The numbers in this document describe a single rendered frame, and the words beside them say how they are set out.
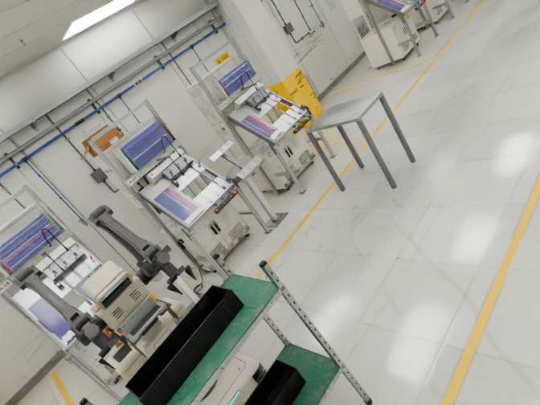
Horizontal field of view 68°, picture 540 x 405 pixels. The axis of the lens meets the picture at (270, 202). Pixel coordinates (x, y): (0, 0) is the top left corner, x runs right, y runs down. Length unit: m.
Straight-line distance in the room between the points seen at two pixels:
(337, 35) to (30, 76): 5.80
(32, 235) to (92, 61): 2.82
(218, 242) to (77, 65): 3.02
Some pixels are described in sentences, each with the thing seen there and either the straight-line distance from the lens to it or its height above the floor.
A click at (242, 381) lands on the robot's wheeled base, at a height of 0.26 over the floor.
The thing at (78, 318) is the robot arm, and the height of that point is 1.36.
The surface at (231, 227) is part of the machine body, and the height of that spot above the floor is 0.26.
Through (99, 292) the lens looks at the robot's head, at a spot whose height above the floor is 1.32.
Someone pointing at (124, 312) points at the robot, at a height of 1.13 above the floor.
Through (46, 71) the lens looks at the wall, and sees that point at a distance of 5.90.
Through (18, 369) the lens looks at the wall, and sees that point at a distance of 5.85.
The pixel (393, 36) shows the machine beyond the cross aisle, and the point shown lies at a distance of 7.53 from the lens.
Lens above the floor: 1.96
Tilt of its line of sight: 22 degrees down
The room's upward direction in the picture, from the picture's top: 35 degrees counter-clockwise
